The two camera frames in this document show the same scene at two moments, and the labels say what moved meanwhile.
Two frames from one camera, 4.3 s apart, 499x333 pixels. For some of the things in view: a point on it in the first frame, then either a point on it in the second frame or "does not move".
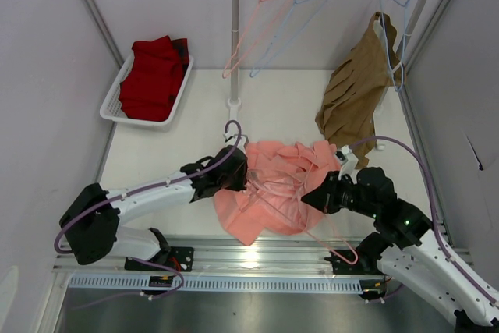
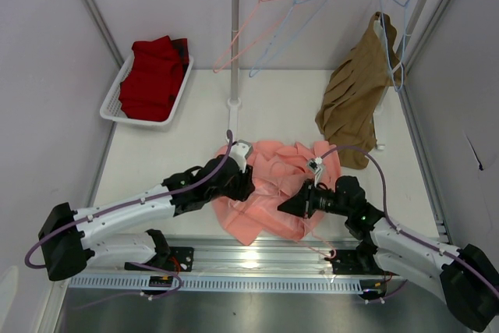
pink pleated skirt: x=279 y=175 does not move
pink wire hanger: x=342 y=236 -> x=318 y=243
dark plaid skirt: x=182 y=44 does not move
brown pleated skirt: x=355 y=88 does not move
